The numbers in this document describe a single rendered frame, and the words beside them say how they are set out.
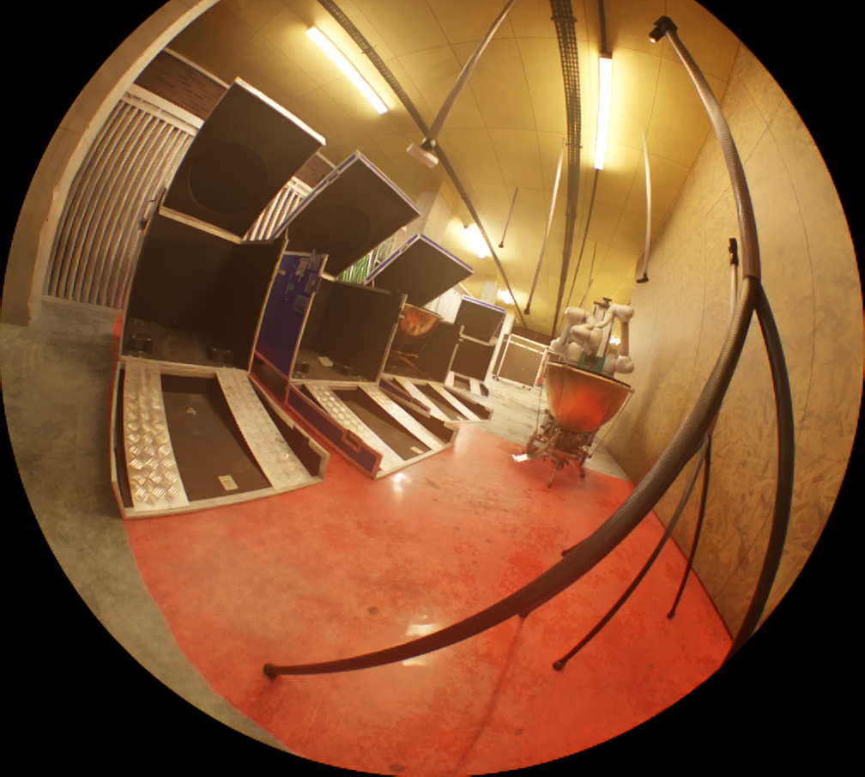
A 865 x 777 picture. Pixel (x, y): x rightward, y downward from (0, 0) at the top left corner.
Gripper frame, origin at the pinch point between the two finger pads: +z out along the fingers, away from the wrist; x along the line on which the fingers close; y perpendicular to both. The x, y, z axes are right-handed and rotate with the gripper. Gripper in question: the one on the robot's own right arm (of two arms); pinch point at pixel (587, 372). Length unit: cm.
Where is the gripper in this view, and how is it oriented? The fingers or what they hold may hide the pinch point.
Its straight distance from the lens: 240.6
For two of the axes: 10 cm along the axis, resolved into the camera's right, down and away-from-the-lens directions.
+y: 4.5, 1.3, 8.8
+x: -8.4, -2.8, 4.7
